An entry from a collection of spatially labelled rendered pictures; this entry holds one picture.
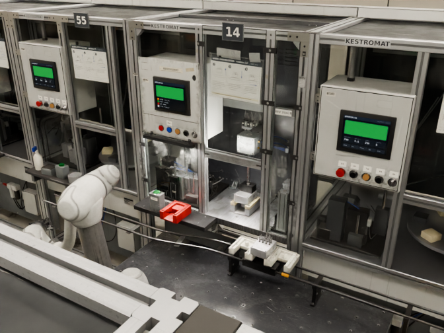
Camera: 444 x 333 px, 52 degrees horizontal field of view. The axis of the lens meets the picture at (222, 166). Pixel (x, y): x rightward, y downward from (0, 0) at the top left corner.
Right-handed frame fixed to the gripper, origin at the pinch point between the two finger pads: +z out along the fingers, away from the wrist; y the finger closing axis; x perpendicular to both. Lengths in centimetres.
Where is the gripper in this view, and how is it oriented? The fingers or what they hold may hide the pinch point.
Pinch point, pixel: (45, 221)
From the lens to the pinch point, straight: 276.4
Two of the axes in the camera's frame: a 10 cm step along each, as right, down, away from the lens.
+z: -1.7, -1.1, 9.8
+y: -9.7, -1.5, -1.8
